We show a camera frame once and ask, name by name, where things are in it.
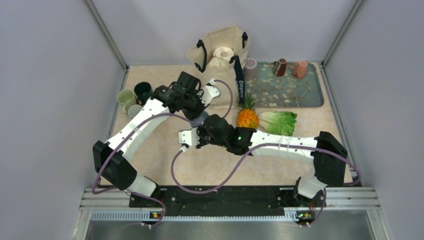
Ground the dark teal mug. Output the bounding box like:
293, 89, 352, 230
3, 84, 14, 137
133, 82, 153, 106

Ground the blue-grey patterned mug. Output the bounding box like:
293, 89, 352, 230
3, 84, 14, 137
127, 104, 143, 118

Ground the pale green mug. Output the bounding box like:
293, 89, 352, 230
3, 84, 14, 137
116, 89, 137, 114

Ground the white footed mug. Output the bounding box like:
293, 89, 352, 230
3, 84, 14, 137
190, 111, 209, 128

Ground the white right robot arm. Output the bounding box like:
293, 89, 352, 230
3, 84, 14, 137
193, 114, 348, 206

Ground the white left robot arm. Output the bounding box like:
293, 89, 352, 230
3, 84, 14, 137
91, 71, 220, 207

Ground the lilac mug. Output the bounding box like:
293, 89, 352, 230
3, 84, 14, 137
243, 58, 258, 81

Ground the dark brown mug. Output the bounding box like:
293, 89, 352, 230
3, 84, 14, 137
272, 58, 287, 77

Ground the terracotta pink mug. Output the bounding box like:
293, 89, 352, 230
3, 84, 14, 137
290, 60, 308, 79

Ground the orange toy pineapple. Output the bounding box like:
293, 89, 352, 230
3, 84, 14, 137
235, 93, 259, 129

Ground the cream canvas tote bag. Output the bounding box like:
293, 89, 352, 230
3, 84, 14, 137
187, 25, 251, 107

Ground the cream item inside bag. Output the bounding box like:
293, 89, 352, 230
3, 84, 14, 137
209, 46, 235, 67

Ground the teal floral tray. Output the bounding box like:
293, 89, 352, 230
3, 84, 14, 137
245, 62, 324, 108

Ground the green toy lettuce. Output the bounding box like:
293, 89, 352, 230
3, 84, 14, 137
258, 111, 298, 137

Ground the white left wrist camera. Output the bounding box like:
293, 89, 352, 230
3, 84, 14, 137
197, 78, 221, 107

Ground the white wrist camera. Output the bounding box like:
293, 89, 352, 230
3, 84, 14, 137
197, 78, 221, 107
178, 127, 200, 153

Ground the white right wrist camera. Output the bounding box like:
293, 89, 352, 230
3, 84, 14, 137
178, 127, 200, 153

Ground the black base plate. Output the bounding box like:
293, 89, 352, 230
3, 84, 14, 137
129, 185, 324, 217

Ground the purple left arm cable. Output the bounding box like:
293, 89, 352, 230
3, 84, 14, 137
91, 78, 235, 229

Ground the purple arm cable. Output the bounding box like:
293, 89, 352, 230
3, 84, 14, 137
170, 143, 363, 228
91, 78, 235, 229

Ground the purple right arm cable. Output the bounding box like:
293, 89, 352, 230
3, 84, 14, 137
170, 143, 363, 228

